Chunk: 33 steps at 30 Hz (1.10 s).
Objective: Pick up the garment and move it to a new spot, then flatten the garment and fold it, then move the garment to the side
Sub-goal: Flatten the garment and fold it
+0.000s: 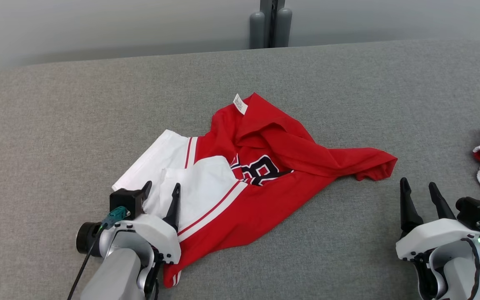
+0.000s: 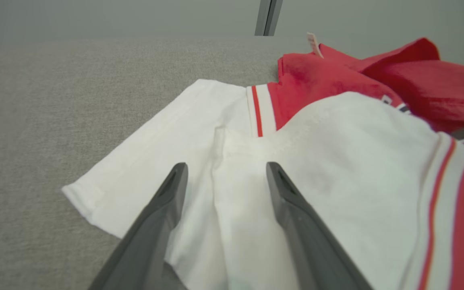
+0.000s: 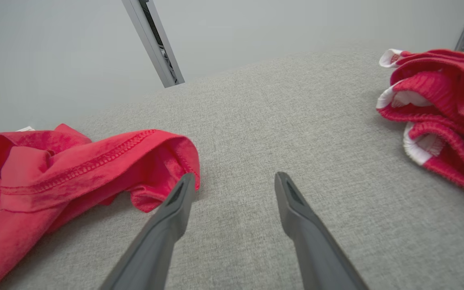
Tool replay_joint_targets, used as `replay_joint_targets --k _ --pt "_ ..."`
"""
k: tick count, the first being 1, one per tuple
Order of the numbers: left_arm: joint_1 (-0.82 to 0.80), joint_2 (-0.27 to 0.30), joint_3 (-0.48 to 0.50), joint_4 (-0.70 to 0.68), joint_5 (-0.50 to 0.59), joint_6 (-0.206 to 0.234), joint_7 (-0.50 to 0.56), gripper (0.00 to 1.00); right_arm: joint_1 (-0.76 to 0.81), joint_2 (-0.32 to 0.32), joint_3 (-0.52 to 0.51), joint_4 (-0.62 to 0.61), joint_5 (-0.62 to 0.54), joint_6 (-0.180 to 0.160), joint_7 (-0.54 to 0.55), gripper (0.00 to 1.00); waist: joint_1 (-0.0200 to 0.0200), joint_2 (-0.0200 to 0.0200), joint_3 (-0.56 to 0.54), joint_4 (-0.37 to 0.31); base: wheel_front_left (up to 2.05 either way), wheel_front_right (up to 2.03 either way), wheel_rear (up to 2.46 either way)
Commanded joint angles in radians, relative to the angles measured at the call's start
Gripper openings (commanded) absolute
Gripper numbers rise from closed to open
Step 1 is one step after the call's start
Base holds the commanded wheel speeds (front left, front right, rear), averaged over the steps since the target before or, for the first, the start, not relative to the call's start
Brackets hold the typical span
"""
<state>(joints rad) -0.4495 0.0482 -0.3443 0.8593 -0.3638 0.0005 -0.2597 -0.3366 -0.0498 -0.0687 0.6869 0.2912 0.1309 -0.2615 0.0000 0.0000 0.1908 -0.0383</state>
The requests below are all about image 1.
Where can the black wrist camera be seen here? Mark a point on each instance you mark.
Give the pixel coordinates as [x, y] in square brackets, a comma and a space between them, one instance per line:
[125, 202]
[475, 208]

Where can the red white baseball jersey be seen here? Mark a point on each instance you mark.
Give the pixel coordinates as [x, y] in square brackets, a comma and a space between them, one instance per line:
[273, 137]

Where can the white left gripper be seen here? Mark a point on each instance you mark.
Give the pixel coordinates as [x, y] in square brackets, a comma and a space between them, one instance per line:
[152, 231]

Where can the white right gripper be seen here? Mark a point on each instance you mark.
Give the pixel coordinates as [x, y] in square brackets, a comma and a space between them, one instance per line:
[436, 235]

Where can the grey partition post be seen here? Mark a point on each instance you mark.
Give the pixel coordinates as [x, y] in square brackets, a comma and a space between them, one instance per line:
[257, 29]

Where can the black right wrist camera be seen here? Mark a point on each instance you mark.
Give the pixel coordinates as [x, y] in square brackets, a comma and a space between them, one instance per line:
[475, 208]

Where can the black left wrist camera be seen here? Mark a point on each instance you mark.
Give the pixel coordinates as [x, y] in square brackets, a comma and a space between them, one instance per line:
[125, 202]

